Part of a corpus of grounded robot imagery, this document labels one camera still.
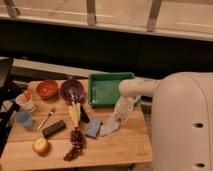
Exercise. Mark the white cup with red item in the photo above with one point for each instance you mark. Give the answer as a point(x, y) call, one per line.
point(25, 101)

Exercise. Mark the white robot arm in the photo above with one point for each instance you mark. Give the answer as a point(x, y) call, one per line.
point(181, 119)

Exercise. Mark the black rectangular block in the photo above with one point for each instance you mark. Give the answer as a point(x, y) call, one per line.
point(54, 128)

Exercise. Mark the red yellow apple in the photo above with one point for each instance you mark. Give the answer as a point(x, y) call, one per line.
point(40, 146)

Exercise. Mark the purple bowl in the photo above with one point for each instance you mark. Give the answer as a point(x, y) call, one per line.
point(72, 88)

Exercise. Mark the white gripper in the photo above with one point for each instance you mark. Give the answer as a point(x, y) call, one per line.
point(123, 108)

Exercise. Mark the bunch of dark grapes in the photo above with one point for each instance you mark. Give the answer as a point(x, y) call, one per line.
point(78, 142)

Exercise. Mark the metal spoon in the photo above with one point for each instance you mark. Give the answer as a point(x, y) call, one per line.
point(47, 117)

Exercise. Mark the red bowl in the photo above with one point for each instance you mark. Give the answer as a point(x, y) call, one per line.
point(47, 89)

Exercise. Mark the light blue towel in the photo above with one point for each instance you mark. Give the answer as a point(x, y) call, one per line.
point(111, 126)

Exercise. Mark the green plastic tray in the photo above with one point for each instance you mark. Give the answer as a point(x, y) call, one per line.
point(103, 89)

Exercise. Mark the blue sponge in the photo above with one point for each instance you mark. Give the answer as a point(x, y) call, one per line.
point(93, 127)

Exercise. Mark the wooden cutting board table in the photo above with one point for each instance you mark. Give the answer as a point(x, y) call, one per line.
point(130, 144)

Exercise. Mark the black equipment at left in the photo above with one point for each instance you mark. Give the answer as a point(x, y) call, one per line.
point(8, 91)

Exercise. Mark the blue plastic cup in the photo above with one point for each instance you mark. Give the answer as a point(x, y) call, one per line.
point(24, 119)

